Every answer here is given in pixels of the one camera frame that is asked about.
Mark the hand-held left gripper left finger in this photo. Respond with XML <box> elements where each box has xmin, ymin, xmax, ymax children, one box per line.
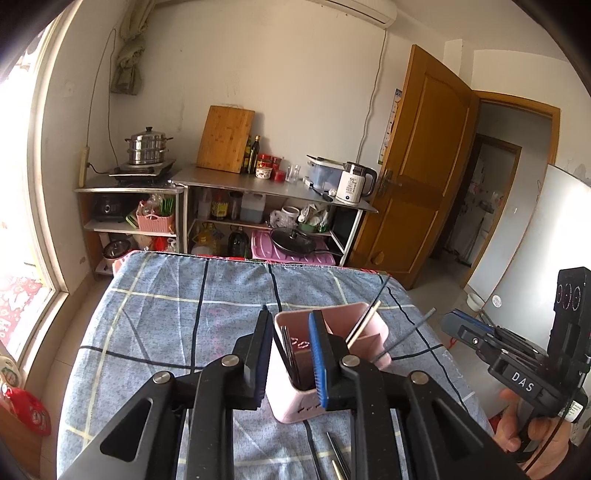
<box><xmin>58</xmin><ymin>305</ymin><xmax>274</xmax><ymax>480</ymax></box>

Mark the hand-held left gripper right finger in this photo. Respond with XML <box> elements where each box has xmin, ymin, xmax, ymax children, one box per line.
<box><xmin>308</xmin><ymin>310</ymin><xmax>532</xmax><ymax>480</ymax></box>

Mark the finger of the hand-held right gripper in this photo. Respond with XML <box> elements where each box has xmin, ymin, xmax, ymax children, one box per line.
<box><xmin>440</xmin><ymin>314</ymin><xmax>498</xmax><ymax>366</ymax></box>
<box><xmin>450</xmin><ymin>309</ymin><xmax>498</xmax><ymax>336</ymax></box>

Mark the black chopstick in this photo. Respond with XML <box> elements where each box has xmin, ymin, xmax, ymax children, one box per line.
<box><xmin>280</xmin><ymin>325</ymin><xmax>296</xmax><ymax>386</ymax></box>
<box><xmin>283</xmin><ymin>325</ymin><xmax>301</xmax><ymax>388</ymax></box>
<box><xmin>286</xmin><ymin>327</ymin><xmax>304</xmax><ymax>389</ymax></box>
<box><xmin>368</xmin><ymin>274</ymin><xmax>392</xmax><ymax>319</ymax></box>

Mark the pink plastic utensil basket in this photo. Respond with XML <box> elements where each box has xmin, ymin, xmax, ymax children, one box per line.
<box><xmin>272</xmin><ymin>302</ymin><xmax>393</xmax><ymax>424</ymax></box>

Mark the metal chopstick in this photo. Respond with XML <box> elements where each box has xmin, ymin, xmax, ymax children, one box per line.
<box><xmin>327</xmin><ymin>431</ymin><xmax>352</xmax><ymax>480</ymax></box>
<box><xmin>375</xmin><ymin>308</ymin><xmax>437</xmax><ymax>360</ymax></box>

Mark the person's right hand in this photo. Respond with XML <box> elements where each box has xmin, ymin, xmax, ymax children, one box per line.
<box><xmin>492</xmin><ymin>388</ymin><xmax>575</xmax><ymax>478</ymax></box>

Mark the pink dish rack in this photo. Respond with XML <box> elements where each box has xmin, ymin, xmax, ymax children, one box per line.
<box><xmin>252</xmin><ymin>230</ymin><xmax>337</xmax><ymax>267</ymax></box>

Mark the blue checked tablecloth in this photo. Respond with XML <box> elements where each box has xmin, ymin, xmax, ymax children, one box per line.
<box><xmin>58</xmin><ymin>250</ymin><xmax>492</xmax><ymax>480</ymax></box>

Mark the white refrigerator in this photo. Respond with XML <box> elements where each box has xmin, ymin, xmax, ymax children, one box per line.
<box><xmin>463</xmin><ymin>164</ymin><xmax>591</xmax><ymax>319</ymax></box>

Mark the black pan with glass lid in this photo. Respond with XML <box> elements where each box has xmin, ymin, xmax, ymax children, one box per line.
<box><xmin>270</xmin><ymin>227</ymin><xmax>345</xmax><ymax>257</ymax></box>

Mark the yellow cooking oil bottle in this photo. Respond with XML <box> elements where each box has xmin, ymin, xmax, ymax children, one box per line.
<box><xmin>191</xmin><ymin>222</ymin><xmax>223</xmax><ymax>256</ymax></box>

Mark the white plastic jug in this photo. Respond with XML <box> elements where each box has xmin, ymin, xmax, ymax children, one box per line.
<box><xmin>240</xmin><ymin>191</ymin><xmax>268</xmax><ymax>223</ymax></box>

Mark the pink shelf basket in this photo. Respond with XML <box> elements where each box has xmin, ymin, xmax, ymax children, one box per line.
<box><xmin>135</xmin><ymin>210</ymin><xmax>177</xmax><ymax>236</ymax></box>

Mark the wooden door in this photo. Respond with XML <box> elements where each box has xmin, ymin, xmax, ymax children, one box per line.
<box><xmin>342</xmin><ymin>45</ymin><xmax>481</xmax><ymax>291</ymax></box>

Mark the metal kitchen shelf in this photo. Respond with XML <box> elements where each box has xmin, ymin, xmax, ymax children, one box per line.
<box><xmin>171</xmin><ymin>165</ymin><xmax>378</xmax><ymax>267</ymax></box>

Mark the small rice cooker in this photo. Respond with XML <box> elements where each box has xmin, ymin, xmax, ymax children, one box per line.
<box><xmin>102</xmin><ymin>239</ymin><xmax>133</xmax><ymax>264</ymax></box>

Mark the white electric kettle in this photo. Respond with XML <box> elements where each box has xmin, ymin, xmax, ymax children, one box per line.
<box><xmin>335</xmin><ymin>161</ymin><xmax>377</xmax><ymax>206</ymax></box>

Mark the clear water container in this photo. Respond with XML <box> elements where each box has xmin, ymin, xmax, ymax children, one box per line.
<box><xmin>307</xmin><ymin>154</ymin><xmax>345</xmax><ymax>193</ymax></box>

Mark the wooden cutting board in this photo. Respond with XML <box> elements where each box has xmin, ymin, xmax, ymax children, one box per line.
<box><xmin>196</xmin><ymin>105</ymin><xmax>256</xmax><ymax>174</ymax></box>

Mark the black cooktop stove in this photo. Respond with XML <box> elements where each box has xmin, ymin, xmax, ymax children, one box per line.
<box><xmin>109</xmin><ymin>159</ymin><xmax>177</xmax><ymax>179</ymax></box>

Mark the metal stove shelf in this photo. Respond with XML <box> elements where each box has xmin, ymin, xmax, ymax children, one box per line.
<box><xmin>74</xmin><ymin>173</ymin><xmax>188</xmax><ymax>280</ymax></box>

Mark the steel steamer pot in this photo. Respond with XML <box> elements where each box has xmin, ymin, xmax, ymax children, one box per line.
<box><xmin>124</xmin><ymin>127</ymin><xmax>174</xmax><ymax>166</ymax></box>

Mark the red plastic bag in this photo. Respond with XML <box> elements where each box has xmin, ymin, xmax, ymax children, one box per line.
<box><xmin>0</xmin><ymin>385</ymin><xmax>52</xmax><ymax>437</ymax></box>

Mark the red patterned carpet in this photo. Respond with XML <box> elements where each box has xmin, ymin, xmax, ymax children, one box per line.
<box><xmin>0</xmin><ymin>272</ymin><xmax>48</xmax><ymax>352</ymax></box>

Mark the grey hanging cloth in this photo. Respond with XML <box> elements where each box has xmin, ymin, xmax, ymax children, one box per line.
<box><xmin>111</xmin><ymin>0</ymin><xmax>151</xmax><ymax>96</ymax></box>

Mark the white air conditioner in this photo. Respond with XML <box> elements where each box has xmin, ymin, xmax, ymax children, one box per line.
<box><xmin>318</xmin><ymin>0</ymin><xmax>398</xmax><ymax>26</ymax></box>

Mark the wall calendar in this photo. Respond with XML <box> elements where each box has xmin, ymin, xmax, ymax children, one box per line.
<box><xmin>378</xmin><ymin>89</ymin><xmax>404</xmax><ymax>165</ymax></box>

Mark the wooden door frame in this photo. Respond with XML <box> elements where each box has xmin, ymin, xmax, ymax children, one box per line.
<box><xmin>429</xmin><ymin>91</ymin><xmax>561</xmax><ymax>259</ymax></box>

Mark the white window frame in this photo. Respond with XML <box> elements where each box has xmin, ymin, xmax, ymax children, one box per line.
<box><xmin>25</xmin><ymin>0</ymin><xmax>95</xmax><ymax>393</ymax></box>

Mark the air conditioner cable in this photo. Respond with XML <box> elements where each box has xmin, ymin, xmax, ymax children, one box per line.
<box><xmin>355</xmin><ymin>25</ymin><xmax>389</xmax><ymax>162</ymax></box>

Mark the thin wall cable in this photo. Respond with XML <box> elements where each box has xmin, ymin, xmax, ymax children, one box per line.
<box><xmin>85</xmin><ymin>28</ymin><xmax>122</xmax><ymax>174</ymax></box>

